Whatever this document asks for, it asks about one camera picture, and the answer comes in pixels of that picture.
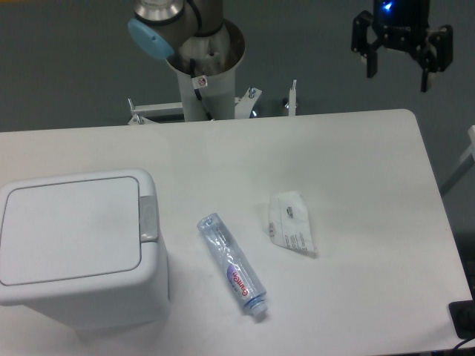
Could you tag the white plastic trash can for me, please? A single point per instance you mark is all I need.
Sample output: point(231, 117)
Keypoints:
point(117, 299)

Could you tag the white trash can lid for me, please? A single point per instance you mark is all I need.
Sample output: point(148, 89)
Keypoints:
point(69, 230)

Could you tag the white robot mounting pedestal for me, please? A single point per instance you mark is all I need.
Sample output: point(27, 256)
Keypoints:
point(205, 68)

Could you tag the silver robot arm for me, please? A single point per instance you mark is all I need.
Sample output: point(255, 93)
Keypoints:
point(161, 28)

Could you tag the crushed clear plastic bottle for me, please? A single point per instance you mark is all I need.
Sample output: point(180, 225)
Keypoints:
point(243, 281)

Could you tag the white metal base frame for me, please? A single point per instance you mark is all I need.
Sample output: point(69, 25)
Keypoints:
point(245, 107)

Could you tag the black device at table edge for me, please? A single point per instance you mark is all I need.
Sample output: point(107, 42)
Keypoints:
point(462, 315)

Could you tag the crumpled white plastic wrapper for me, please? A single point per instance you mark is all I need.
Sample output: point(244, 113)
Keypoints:
point(287, 223)

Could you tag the white frame at right edge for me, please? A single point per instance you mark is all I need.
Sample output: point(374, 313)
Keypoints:
point(464, 163)

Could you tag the grey lid push button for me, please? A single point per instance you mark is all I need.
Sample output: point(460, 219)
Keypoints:
point(149, 219)

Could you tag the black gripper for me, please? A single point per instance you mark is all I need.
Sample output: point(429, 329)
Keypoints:
point(403, 26)

